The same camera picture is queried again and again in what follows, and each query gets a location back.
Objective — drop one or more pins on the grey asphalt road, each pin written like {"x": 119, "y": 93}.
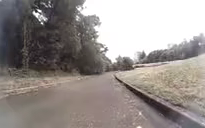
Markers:
{"x": 83, "y": 103}

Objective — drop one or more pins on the dense wood of trees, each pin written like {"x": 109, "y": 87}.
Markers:
{"x": 53, "y": 36}

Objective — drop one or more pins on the dark kerb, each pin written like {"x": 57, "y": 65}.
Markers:
{"x": 156, "y": 103}

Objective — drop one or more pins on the leaf-strewn verge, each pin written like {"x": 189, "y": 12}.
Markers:
{"x": 26, "y": 83}

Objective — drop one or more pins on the row of dark trees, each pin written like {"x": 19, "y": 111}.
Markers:
{"x": 180, "y": 50}

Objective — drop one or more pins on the dry grass slope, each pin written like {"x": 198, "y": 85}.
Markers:
{"x": 180, "y": 80}

